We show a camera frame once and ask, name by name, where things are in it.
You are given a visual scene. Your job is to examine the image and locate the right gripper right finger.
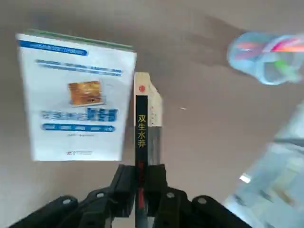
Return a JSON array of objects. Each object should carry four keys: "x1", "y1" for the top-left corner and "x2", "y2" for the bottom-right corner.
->
[{"x1": 146, "y1": 163, "x2": 252, "y2": 228}]

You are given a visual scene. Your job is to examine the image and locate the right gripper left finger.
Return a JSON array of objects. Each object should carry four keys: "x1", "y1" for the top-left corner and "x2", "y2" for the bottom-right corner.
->
[{"x1": 9, "y1": 164, "x2": 136, "y2": 228}]

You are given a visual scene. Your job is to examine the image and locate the black and cream book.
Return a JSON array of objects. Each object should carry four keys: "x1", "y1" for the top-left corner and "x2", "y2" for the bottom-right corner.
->
[{"x1": 134, "y1": 72, "x2": 164, "y2": 228}]

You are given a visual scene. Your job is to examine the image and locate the white book with blue print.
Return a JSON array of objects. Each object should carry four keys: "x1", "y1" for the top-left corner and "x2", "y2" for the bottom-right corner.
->
[{"x1": 16, "y1": 29, "x2": 137, "y2": 162}]

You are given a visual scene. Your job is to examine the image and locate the clear blue pen cup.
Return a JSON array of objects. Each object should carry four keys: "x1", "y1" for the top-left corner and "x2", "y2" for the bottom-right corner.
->
[{"x1": 227, "y1": 32, "x2": 304, "y2": 86}]

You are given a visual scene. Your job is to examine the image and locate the green marker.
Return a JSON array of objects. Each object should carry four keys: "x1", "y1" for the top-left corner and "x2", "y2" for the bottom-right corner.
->
[{"x1": 273, "y1": 60, "x2": 289, "y2": 69}]

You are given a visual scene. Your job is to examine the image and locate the pink marker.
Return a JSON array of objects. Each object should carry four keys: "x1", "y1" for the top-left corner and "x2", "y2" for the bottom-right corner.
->
[{"x1": 270, "y1": 35, "x2": 304, "y2": 53}]

